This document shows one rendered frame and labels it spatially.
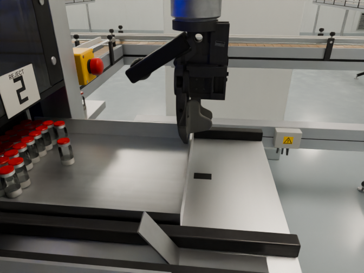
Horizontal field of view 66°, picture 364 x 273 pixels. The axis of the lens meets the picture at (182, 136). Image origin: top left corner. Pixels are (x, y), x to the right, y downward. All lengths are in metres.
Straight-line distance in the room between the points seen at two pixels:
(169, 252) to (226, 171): 0.20
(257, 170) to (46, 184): 0.35
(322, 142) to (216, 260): 1.28
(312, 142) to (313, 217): 0.48
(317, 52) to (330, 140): 0.45
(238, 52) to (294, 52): 0.24
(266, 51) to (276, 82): 0.72
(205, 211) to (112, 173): 0.17
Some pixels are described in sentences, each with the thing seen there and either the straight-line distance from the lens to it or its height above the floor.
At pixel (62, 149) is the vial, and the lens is 0.52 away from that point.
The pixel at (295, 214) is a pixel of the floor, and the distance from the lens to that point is 1.82.
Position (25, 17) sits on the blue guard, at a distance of 0.53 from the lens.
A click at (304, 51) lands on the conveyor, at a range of 1.36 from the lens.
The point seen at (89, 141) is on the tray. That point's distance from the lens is 0.61.
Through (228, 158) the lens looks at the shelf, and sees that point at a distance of 0.53.
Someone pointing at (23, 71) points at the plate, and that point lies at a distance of 0.51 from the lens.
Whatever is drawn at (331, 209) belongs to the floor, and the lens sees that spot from 1.94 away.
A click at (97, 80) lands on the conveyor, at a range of 1.06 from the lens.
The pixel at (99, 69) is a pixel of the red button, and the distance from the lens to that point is 0.70.
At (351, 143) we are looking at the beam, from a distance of 1.63.
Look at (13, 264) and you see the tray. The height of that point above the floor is 0.91.
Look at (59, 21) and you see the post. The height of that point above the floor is 1.10.
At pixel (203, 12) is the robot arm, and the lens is 0.42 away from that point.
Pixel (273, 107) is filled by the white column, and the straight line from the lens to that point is 2.08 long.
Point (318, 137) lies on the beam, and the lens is 1.56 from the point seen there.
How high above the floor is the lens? 1.16
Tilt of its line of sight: 28 degrees down
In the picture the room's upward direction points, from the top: straight up
